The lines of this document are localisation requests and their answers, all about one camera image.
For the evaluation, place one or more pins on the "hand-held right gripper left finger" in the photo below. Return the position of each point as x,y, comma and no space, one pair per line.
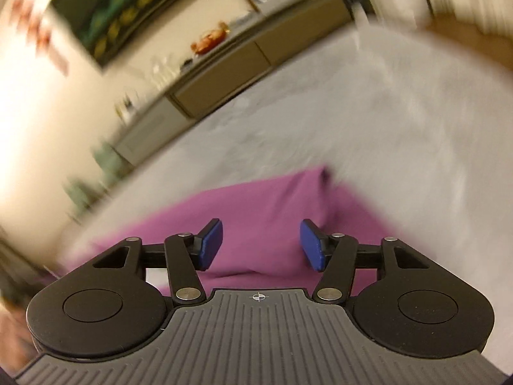
210,244

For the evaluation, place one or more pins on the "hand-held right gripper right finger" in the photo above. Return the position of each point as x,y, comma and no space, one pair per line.
312,244

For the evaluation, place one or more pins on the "purple fleece pants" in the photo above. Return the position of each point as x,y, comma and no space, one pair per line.
260,216

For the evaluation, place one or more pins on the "small green plastic stool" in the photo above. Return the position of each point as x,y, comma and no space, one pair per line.
80,196

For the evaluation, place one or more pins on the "grey and brown sideboard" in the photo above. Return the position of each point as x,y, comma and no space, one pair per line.
232,72

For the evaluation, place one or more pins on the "rack of clear glass cups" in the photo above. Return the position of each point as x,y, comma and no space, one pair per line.
164,72

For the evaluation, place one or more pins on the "red fruit bowl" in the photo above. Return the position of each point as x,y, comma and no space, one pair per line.
208,40

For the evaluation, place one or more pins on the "red knot hanging ornament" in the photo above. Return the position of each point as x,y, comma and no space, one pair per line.
40,36

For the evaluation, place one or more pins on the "dark patterned wall tapestry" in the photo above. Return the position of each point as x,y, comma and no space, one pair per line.
132,4

